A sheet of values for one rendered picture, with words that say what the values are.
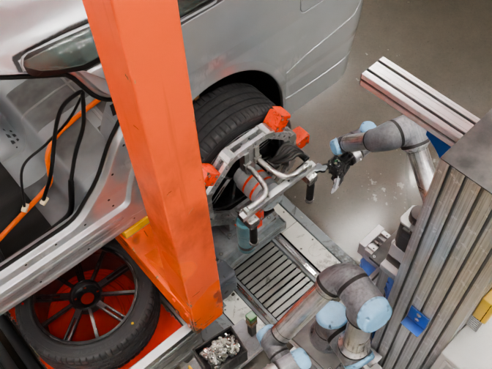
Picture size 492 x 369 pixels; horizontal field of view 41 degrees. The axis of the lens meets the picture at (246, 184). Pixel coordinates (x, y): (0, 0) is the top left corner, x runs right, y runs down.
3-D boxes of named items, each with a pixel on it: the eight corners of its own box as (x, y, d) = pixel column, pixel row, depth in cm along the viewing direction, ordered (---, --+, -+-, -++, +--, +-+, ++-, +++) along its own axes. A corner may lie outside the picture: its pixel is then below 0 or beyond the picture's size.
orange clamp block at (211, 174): (210, 162, 278) (197, 162, 270) (221, 173, 274) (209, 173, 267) (201, 176, 280) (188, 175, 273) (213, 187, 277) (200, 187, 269)
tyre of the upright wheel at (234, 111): (252, 54, 291) (135, 144, 276) (288, 83, 280) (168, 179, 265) (267, 134, 348) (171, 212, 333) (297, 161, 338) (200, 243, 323)
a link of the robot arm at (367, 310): (351, 331, 250) (370, 267, 204) (375, 364, 243) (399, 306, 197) (325, 346, 247) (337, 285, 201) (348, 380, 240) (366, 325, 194)
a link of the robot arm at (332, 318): (334, 305, 256) (337, 291, 245) (353, 334, 249) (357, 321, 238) (308, 321, 253) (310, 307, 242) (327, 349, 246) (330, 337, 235)
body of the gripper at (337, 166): (326, 160, 297) (345, 146, 301) (325, 170, 304) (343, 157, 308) (338, 170, 293) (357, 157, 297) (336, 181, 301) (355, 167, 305)
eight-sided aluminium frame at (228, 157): (285, 173, 333) (288, 102, 287) (294, 181, 330) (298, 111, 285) (202, 234, 314) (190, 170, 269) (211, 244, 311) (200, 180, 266)
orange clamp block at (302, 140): (285, 143, 313) (298, 133, 317) (296, 153, 310) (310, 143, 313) (285, 135, 308) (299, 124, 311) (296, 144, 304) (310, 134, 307)
